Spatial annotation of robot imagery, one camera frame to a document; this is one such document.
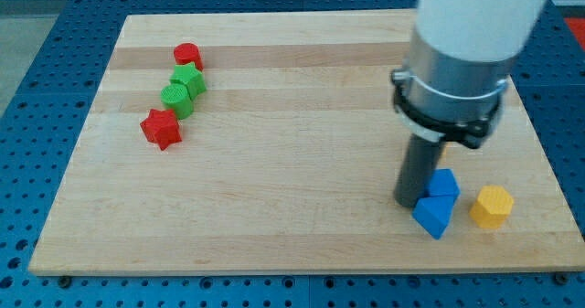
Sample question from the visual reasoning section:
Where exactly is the blue cube block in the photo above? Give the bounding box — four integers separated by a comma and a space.
412, 196, 457, 239

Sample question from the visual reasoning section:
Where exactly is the blue pentagon block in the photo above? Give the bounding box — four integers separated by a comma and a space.
424, 168, 461, 198

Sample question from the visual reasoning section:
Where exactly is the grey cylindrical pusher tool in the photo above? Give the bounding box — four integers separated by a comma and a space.
394, 134, 445, 208

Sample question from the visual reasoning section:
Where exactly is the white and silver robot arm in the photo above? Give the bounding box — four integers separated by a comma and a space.
390, 0, 546, 149

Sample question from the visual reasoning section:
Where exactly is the yellow hexagon block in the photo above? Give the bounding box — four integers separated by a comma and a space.
469, 186, 515, 229

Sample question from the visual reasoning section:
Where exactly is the red cylinder block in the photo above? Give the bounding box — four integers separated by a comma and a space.
173, 42, 204, 70

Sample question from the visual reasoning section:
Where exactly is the wooden board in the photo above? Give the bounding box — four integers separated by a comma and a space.
28, 9, 584, 276

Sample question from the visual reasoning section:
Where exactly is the green star block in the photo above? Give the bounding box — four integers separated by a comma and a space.
169, 62, 207, 101

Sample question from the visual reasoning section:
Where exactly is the green cylinder block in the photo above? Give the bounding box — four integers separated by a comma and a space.
160, 84, 194, 120

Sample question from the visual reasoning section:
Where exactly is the red star block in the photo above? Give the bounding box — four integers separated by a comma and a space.
140, 109, 182, 151

